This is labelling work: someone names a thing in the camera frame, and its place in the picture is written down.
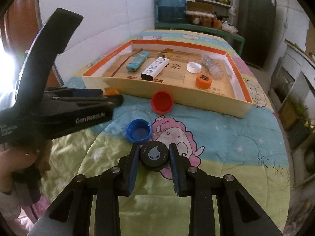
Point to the black cap with logo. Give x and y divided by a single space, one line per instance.
154 155

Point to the plain orange bottle cap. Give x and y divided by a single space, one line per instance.
111 92

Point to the blue bottle cap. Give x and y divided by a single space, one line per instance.
139 131

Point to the brown cardboard box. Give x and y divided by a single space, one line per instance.
200 6

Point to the green low bench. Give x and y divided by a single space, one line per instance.
205 30

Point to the left hand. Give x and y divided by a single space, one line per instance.
14 159

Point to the white bottle cap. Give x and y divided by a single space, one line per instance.
194 68

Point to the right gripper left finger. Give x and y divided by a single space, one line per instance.
129 167

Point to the red bottle cap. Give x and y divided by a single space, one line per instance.
161 102

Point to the colourful cartoon quilt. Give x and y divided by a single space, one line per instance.
251 149

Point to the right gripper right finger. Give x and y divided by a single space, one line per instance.
182 179

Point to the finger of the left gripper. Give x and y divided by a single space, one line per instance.
74 92
111 101

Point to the teal patterned box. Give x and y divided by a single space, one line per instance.
138 61

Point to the orange cap with label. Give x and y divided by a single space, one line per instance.
203 81

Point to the orange rimmed cardboard tray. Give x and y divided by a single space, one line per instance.
228 95

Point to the blue water jug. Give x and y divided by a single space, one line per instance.
171 11

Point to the white kitchen counter cabinet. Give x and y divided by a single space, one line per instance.
292 93

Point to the gold perfume box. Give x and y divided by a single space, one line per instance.
166 53

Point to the dark green refrigerator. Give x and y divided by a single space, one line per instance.
256 22

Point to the white Hello Kitty box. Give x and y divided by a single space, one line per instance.
152 71

